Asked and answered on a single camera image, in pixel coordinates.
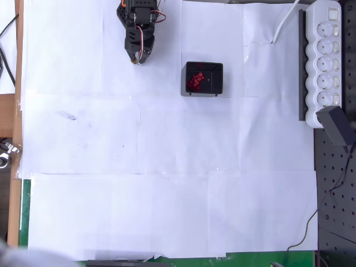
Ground blurred grey object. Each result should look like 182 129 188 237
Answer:
0 238 77 267

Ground white power strip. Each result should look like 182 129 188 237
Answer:
305 0 342 129

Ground black power adapter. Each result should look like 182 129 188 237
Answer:
316 105 353 147

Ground black square bin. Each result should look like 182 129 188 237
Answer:
180 61 224 97

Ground black flat device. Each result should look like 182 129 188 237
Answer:
85 259 170 267

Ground white paper table cover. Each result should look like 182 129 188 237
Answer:
18 0 319 262

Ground green cutting mat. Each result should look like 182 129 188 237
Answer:
18 179 317 267

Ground black perforated pegboard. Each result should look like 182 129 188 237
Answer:
313 0 356 267

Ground metal clamp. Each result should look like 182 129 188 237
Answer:
0 141 22 169

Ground white power cable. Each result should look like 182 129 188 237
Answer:
271 0 300 45

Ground thin black adapter cable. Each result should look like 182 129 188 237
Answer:
283 144 354 267

